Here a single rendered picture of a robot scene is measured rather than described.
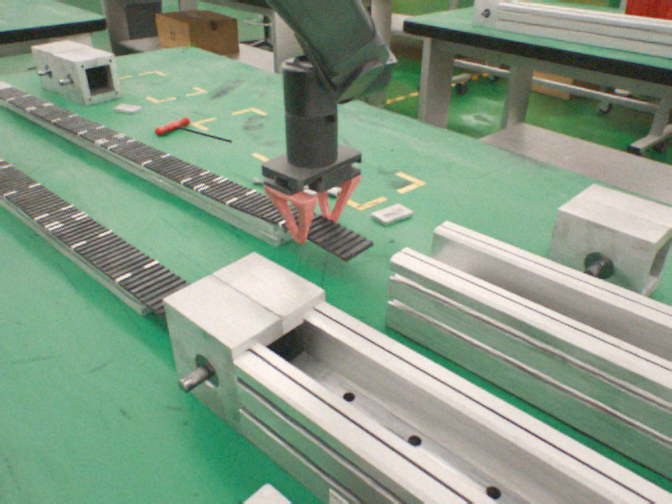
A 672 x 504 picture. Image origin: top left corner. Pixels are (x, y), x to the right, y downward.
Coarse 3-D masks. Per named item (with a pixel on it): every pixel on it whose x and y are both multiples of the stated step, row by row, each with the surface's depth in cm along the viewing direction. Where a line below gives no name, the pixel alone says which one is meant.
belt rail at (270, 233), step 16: (16, 112) 117; (48, 128) 108; (80, 144) 101; (112, 160) 94; (128, 160) 90; (144, 176) 88; (160, 176) 85; (176, 192) 83; (192, 192) 80; (208, 208) 79; (224, 208) 76; (240, 224) 75; (256, 224) 72; (272, 224) 70; (272, 240) 71; (288, 240) 73
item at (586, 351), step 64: (448, 256) 58; (512, 256) 53; (448, 320) 51; (512, 320) 46; (576, 320) 51; (640, 320) 46; (512, 384) 49; (576, 384) 45; (640, 384) 41; (640, 448) 43
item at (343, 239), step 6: (342, 234) 66; (348, 234) 67; (354, 234) 67; (330, 240) 65; (336, 240) 65; (342, 240) 66; (348, 240) 66; (324, 246) 64; (330, 246) 65; (336, 246) 64; (342, 246) 65
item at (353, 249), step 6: (354, 240) 66; (360, 240) 66; (366, 240) 66; (348, 246) 65; (354, 246) 65; (360, 246) 65; (366, 246) 65; (336, 252) 63; (342, 252) 64; (348, 252) 64; (354, 252) 64; (360, 252) 64; (342, 258) 63; (348, 258) 63
